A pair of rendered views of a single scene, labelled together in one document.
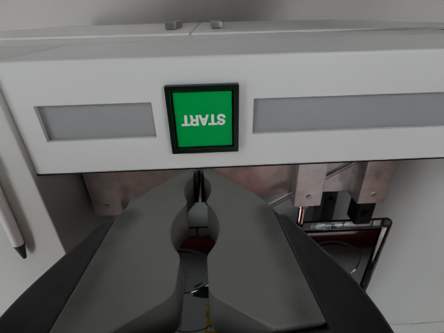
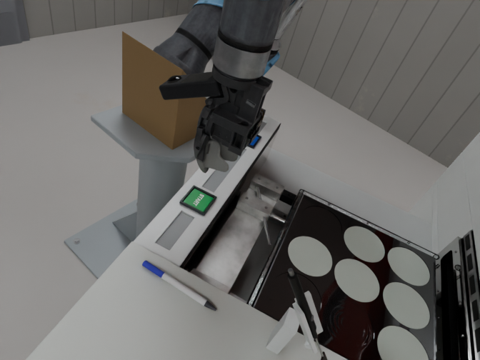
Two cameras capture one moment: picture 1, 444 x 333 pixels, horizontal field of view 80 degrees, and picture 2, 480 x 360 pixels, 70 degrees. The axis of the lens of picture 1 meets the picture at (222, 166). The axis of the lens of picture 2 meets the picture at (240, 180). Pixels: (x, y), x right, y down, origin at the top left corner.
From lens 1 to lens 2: 0.59 m
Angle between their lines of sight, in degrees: 58
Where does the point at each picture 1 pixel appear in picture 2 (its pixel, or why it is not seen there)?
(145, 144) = (194, 221)
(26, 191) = (182, 274)
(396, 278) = (376, 216)
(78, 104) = (165, 228)
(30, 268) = (226, 321)
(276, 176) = (251, 221)
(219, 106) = (196, 193)
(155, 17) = not seen: outside the picture
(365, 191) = (274, 189)
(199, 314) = (351, 315)
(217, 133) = (206, 198)
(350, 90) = not seen: hidden behind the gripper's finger
